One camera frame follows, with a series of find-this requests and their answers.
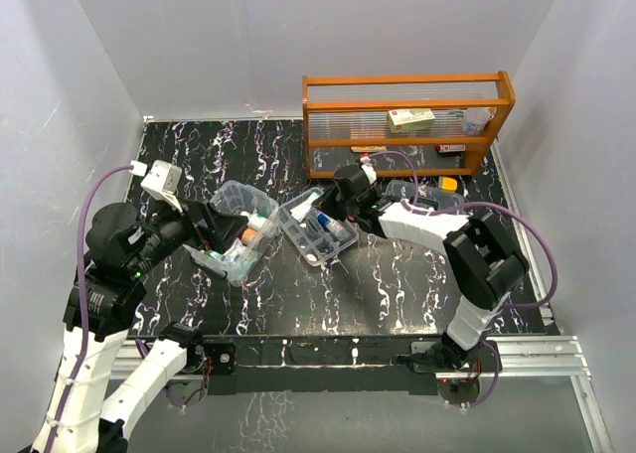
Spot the brown medicine bottle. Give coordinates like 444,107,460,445
240,227,259,245

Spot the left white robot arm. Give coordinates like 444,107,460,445
27,201,247,452

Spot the white blue cylinder bottle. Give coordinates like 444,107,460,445
317,213,349,240

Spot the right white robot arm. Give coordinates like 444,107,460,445
312,163,529,371

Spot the beige medicine box on shelf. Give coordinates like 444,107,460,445
387,108,436,134

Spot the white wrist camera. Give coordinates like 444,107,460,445
359,156,378,185
130,160,183,214

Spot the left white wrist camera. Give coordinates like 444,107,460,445
130,160,183,214

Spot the clear kit lid black handle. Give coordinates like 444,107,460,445
384,180,464,211

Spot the clear plastic medicine kit box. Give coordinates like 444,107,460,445
186,181,280,286

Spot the teal tape packet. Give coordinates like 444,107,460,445
208,244,257,270

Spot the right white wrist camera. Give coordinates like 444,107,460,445
359,156,378,185

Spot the white green sachet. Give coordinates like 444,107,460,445
290,189,322,222

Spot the red white box under shelf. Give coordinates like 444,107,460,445
435,144,466,156

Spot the orange wooden shelf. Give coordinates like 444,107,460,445
302,71,516,179

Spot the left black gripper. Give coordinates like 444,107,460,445
127,188,247,275

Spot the yellow grey small device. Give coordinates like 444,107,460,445
438,176,459,193

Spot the flat wooden piece under shelf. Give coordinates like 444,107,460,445
350,145,387,155

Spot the clear plastic tray insert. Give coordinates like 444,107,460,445
279,187,359,266

